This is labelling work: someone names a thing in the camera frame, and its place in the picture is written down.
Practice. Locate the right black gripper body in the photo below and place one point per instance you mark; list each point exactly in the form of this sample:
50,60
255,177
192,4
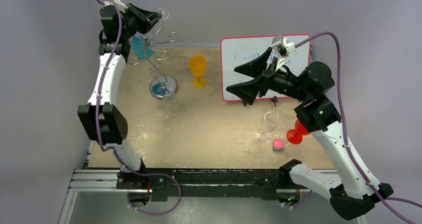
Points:
266,80

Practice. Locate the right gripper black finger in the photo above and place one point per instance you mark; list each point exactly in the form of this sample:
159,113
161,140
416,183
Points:
250,90
256,66

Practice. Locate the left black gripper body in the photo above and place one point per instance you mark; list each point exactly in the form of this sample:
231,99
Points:
131,25

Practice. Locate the blue plastic wine glass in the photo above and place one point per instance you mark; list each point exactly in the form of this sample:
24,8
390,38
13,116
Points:
139,48

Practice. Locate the clear champagne flute glass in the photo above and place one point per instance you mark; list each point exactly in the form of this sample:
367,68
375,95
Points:
161,8

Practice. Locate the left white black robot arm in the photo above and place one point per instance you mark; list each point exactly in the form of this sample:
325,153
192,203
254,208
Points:
100,117

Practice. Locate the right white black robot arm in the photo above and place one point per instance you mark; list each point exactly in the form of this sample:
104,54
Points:
354,190

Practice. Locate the clear wine glass right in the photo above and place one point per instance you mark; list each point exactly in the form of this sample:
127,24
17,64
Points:
268,124

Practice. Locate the orange plastic wine glass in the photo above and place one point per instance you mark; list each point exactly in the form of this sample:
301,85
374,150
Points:
198,66

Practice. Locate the red plastic wine glass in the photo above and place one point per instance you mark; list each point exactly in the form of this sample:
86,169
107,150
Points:
295,135

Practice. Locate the clear tumbler glass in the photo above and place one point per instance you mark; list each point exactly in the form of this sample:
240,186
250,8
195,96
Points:
171,103

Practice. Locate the pink framed whiteboard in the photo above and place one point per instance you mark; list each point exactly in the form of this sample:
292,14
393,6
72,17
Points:
237,51

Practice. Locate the pink grey eraser block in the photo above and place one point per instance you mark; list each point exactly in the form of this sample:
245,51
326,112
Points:
278,145

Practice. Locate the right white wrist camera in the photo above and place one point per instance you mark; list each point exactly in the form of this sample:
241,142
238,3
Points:
283,49

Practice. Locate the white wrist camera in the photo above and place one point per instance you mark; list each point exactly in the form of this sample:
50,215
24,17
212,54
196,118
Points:
121,5
283,49

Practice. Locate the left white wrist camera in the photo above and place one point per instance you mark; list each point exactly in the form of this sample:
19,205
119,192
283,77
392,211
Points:
121,5

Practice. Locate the silver wire wine glass rack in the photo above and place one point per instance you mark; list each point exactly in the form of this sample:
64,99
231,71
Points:
161,83

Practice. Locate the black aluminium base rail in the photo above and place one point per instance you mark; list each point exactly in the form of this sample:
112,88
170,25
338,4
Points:
266,184

